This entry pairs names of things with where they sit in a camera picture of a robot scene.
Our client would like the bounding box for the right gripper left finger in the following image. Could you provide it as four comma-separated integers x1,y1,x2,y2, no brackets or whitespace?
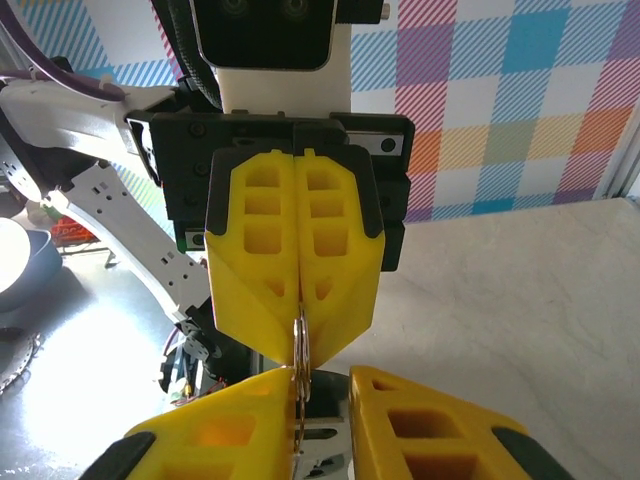
77,368,301,480

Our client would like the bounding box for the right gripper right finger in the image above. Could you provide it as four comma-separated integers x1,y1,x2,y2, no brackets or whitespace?
348,364,576,480

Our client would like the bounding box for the silver metal key ring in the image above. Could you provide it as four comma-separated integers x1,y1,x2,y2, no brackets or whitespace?
291,299,315,466

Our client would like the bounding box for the orange red package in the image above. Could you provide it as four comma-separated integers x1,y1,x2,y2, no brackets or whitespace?
49,214,101,251

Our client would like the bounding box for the blue-grey bowl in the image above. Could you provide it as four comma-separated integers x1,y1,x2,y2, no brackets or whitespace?
0,217,64,314

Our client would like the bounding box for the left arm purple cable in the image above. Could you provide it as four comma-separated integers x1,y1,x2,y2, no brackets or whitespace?
0,0,126,104

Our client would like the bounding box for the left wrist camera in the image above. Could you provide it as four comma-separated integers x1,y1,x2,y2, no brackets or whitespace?
189,0,354,114

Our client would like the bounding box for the aluminium corner post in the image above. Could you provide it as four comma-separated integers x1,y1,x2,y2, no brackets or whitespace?
597,107,640,201

